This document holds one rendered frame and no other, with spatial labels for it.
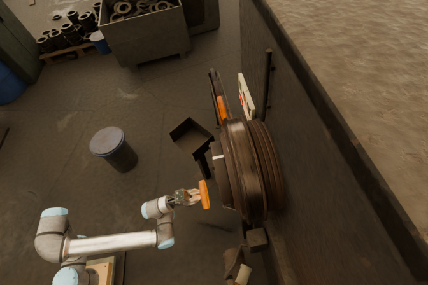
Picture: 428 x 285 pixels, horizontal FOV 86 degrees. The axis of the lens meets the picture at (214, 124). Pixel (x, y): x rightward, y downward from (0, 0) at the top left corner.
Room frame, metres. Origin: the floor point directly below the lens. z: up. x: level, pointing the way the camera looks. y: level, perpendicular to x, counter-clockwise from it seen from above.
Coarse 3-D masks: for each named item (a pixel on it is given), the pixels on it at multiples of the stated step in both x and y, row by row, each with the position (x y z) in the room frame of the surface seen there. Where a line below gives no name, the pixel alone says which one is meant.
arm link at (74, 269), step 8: (72, 264) 0.34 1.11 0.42; (80, 264) 0.34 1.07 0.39; (64, 272) 0.30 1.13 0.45; (72, 272) 0.29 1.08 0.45; (80, 272) 0.29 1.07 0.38; (56, 280) 0.27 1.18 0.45; (64, 280) 0.26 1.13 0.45; (72, 280) 0.25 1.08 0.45; (80, 280) 0.25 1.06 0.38; (88, 280) 0.25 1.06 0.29
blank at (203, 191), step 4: (200, 184) 0.50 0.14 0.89; (204, 184) 0.50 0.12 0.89; (200, 188) 0.48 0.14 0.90; (204, 188) 0.47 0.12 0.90; (200, 192) 0.46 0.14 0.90; (204, 192) 0.45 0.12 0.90; (204, 196) 0.44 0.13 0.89; (204, 200) 0.42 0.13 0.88; (208, 200) 0.44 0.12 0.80; (204, 204) 0.40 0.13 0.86; (208, 204) 0.40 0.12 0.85; (204, 208) 0.39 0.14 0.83; (208, 208) 0.40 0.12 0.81
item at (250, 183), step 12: (228, 120) 0.59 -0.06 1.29; (240, 120) 0.56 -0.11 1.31; (240, 132) 0.49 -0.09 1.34; (240, 144) 0.43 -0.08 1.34; (240, 156) 0.39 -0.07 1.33; (252, 156) 0.38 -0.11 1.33; (240, 168) 0.35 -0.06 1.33; (252, 168) 0.34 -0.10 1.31; (240, 180) 0.32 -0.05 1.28; (252, 180) 0.31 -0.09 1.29; (252, 192) 0.28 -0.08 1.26; (252, 204) 0.25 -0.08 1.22; (252, 216) 0.22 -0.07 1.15
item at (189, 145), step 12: (192, 120) 1.10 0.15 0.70; (180, 132) 1.06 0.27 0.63; (192, 132) 1.07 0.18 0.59; (204, 132) 1.00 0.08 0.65; (180, 144) 0.98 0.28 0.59; (192, 144) 0.95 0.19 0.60; (204, 144) 0.87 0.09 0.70; (192, 156) 0.85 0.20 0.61; (204, 156) 0.94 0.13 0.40; (204, 168) 0.92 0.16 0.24; (204, 180) 0.91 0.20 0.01
